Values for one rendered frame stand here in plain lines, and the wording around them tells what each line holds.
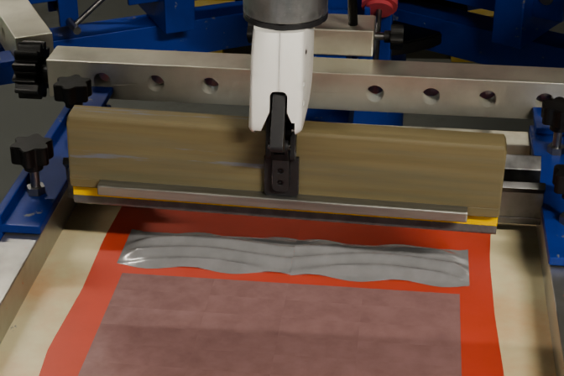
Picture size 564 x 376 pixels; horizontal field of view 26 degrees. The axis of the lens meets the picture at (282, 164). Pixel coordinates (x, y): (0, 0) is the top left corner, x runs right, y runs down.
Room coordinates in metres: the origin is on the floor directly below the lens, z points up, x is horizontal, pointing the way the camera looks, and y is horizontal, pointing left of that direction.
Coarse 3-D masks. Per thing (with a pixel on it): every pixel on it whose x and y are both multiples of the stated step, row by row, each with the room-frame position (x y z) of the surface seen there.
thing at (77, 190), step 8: (80, 192) 1.04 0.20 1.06; (88, 192) 1.04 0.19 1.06; (96, 192) 1.03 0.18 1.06; (152, 200) 1.03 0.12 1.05; (160, 200) 1.03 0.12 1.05; (264, 208) 1.02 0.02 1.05; (272, 208) 1.02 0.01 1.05; (368, 216) 1.01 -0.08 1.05; (376, 216) 1.00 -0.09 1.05; (472, 216) 0.99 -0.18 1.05; (480, 224) 0.99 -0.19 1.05; (488, 224) 0.99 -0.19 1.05; (496, 224) 0.99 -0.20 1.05
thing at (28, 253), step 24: (528, 144) 1.27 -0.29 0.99; (24, 240) 1.06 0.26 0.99; (48, 240) 1.09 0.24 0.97; (0, 264) 1.01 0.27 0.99; (24, 264) 1.01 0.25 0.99; (0, 288) 0.97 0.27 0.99; (24, 288) 1.01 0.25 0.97; (552, 288) 0.97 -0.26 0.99; (0, 312) 0.94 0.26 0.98; (552, 312) 0.95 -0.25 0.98; (0, 336) 0.93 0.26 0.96; (552, 336) 0.93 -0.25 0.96
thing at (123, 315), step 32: (128, 224) 1.15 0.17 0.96; (160, 224) 1.15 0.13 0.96; (192, 224) 1.15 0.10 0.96; (224, 224) 1.15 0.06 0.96; (256, 224) 1.15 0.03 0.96; (288, 224) 1.15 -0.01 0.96; (96, 288) 1.02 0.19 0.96; (128, 288) 1.02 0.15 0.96; (160, 288) 1.02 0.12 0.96; (192, 288) 1.02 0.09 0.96; (224, 288) 1.02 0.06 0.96; (256, 288) 1.02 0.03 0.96; (96, 320) 0.97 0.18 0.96; (128, 320) 0.97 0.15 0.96; (160, 320) 0.97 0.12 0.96; (192, 320) 0.97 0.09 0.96; (224, 320) 0.97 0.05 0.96; (256, 320) 0.97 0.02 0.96; (64, 352) 0.92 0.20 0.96; (96, 352) 0.92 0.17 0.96; (128, 352) 0.92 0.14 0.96; (160, 352) 0.92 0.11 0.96; (192, 352) 0.92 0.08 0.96; (224, 352) 0.92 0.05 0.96; (256, 352) 0.92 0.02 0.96
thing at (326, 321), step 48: (336, 240) 1.12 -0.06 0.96; (384, 240) 1.12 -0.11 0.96; (432, 240) 1.12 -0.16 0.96; (480, 240) 1.12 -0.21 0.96; (288, 288) 1.02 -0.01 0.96; (336, 288) 1.02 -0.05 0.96; (384, 288) 1.02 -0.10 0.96; (432, 288) 1.02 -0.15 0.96; (480, 288) 1.02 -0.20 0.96; (288, 336) 0.94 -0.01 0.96; (336, 336) 0.94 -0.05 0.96; (384, 336) 0.94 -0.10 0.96; (432, 336) 0.94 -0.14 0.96; (480, 336) 0.94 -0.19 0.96
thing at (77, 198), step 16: (160, 208) 1.03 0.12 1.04; (176, 208) 1.03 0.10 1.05; (192, 208) 1.02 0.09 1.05; (208, 208) 1.02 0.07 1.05; (224, 208) 1.02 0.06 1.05; (240, 208) 1.02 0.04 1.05; (256, 208) 1.02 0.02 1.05; (368, 224) 1.01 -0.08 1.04; (384, 224) 1.00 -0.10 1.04; (400, 224) 1.00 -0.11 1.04; (416, 224) 1.00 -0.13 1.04; (432, 224) 1.00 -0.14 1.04; (448, 224) 1.00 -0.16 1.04; (464, 224) 1.00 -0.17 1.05
